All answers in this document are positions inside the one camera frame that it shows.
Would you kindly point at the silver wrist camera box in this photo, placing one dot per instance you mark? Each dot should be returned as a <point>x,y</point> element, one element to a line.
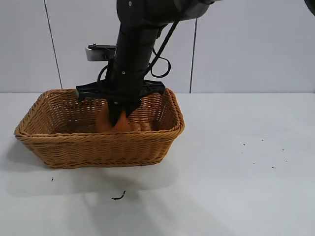
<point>98,54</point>

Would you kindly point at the small black debris scrap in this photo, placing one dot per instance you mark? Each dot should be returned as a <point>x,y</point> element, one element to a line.
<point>121,196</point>

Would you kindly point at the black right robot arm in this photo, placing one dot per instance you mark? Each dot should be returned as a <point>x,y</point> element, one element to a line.
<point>137,29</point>

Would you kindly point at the orange fruit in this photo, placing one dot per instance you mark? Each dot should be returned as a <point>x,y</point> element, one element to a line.
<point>124,126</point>

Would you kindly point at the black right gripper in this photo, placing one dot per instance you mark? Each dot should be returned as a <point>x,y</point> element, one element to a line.
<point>125,83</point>

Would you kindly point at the tan woven wicker basket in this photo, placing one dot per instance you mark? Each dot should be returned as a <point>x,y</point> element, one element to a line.
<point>98,150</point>

